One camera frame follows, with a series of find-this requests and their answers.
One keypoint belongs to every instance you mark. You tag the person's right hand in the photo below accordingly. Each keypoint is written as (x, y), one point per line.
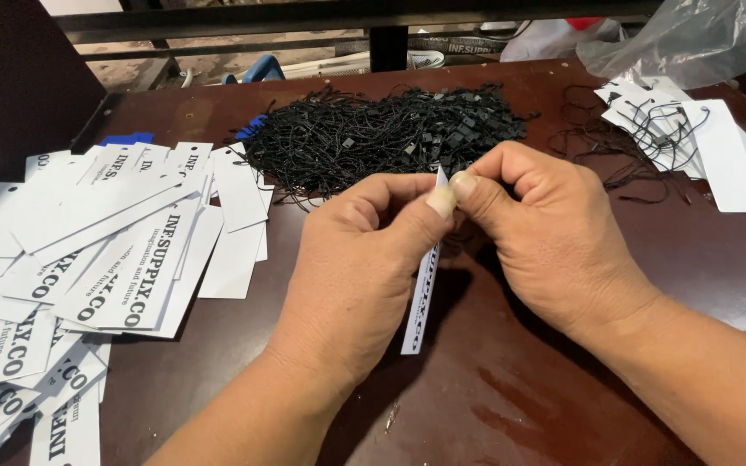
(554, 252)

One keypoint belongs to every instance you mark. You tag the person's left hand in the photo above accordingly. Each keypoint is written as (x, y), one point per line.
(353, 272)

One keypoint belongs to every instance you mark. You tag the white printed paper hang tag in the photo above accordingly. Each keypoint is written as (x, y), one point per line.
(419, 304)

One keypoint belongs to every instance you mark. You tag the pile of strung white tags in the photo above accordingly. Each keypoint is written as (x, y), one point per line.
(697, 145)

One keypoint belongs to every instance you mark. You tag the white plastic bag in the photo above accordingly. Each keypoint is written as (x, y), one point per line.
(554, 39)

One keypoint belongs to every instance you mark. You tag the blue plastic object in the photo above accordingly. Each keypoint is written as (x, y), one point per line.
(263, 68)

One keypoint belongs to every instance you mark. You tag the clear plastic bag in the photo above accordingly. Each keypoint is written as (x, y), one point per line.
(684, 39)

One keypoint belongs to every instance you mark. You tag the blue paper sheet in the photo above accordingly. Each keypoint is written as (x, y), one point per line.
(128, 138)

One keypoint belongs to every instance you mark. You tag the heap of white unstrung tags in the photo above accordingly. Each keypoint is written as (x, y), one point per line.
(81, 272)

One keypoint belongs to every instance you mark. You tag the black metal frame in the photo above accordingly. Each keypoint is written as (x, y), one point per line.
(321, 26)

